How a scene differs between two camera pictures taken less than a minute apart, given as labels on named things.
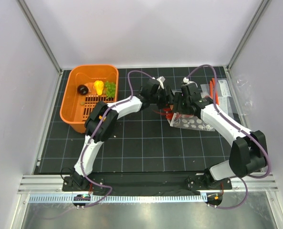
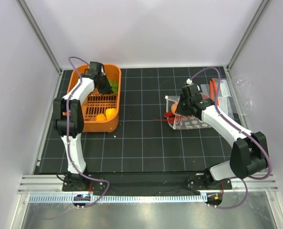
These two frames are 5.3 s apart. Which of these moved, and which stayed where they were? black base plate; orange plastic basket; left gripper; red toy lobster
Moved: red toy lobster; left gripper
Stayed: orange plastic basket; black base plate
